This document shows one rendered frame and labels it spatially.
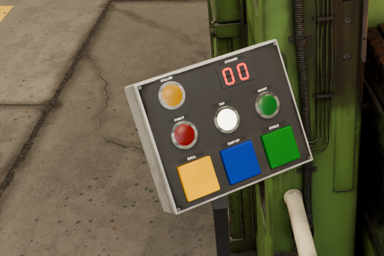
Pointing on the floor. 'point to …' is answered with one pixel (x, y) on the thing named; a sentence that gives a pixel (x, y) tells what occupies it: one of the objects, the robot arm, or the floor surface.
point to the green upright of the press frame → (319, 224)
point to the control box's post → (222, 226)
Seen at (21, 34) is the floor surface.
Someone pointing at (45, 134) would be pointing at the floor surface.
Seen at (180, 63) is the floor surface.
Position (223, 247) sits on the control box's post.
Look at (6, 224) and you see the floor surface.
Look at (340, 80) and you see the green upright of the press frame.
